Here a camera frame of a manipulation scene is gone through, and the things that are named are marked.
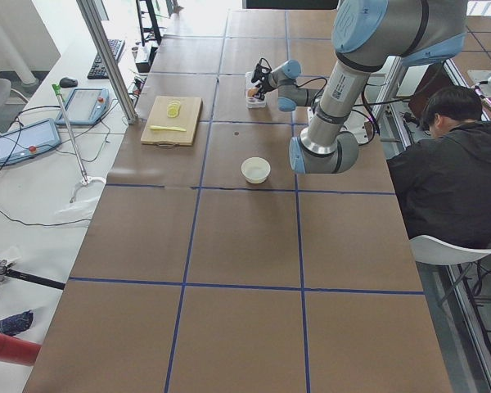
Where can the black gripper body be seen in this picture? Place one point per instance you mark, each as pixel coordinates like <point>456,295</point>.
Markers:
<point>263,83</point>

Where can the clear plastic egg box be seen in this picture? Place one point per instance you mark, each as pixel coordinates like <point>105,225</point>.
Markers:
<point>253,99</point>

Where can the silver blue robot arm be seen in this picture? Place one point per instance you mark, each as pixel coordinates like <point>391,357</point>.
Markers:
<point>283,79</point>
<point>365,34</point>

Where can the wooden cutting board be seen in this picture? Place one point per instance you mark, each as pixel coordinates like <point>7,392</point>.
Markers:
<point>188,119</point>

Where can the yellow lemon slices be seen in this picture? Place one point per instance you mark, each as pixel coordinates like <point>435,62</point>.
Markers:
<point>173,108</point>

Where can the white round bowl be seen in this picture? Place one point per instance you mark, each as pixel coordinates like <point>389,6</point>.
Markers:
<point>255,169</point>

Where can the yellow plastic knife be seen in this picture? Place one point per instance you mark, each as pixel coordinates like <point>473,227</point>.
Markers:
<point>157,128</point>

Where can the blue teach pendant far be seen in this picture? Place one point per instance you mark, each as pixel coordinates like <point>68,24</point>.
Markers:
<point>85,106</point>

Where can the blue teach pendant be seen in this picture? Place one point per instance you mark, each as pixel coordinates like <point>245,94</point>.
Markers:
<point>85,106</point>
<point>28,142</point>

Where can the black computer mouse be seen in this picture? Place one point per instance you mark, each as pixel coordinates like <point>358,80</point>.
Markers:
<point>68,82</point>

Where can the metal rod green tip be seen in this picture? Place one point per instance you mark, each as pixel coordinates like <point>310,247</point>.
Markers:
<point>57,90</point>

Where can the person in black jacket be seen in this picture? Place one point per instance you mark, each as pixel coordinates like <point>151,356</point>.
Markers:
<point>443,183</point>

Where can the white chair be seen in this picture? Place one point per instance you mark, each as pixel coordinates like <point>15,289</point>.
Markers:
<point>430,250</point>

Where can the blue teach pendant near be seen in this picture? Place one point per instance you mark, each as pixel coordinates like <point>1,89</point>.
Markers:
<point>28,142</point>

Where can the black tripod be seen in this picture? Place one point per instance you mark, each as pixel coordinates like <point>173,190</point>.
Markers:
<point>6,271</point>

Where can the dark blue folded cloth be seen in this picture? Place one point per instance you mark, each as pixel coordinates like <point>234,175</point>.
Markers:
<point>16,324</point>

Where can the red cylinder bottle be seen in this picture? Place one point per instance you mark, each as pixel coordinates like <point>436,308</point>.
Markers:
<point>16,351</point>

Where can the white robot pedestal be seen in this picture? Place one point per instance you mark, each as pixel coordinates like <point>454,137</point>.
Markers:
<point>360,123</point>

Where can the aluminium frame post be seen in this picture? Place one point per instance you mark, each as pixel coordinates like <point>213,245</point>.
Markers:
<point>92,20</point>

